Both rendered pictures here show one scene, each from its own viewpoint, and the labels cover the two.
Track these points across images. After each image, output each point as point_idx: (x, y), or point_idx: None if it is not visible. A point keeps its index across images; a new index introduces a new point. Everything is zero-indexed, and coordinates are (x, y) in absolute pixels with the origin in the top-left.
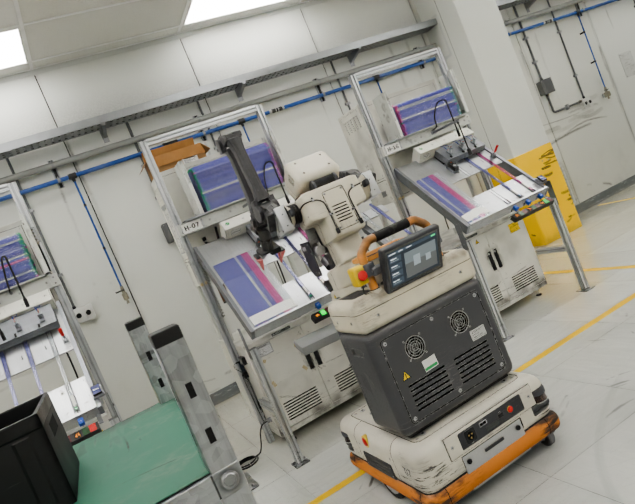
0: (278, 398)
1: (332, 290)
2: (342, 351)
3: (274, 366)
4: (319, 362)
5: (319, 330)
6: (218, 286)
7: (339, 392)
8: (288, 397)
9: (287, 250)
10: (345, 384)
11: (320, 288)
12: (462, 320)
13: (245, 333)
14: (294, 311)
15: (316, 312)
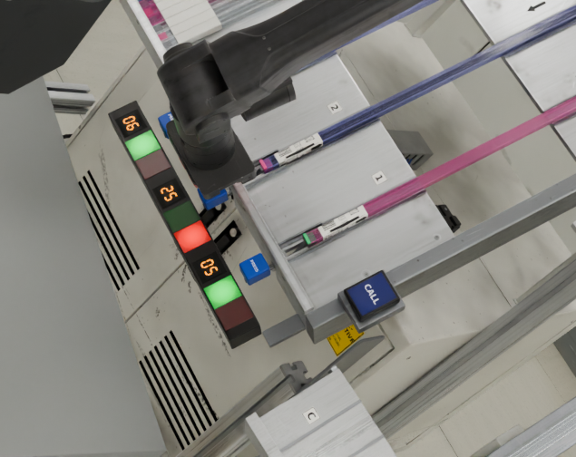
0: (97, 150)
1: (170, 140)
2: (236, 351)
3: (162, 109)
4: None
5: (29, 113)
6: None
7: (136, 357)
8: (103, 181)
9: (503, 17)
10: (157, 376)
11: (267, 138)
12: None
13: (370, 59)
14: (144, 33)
15: (145, 120)
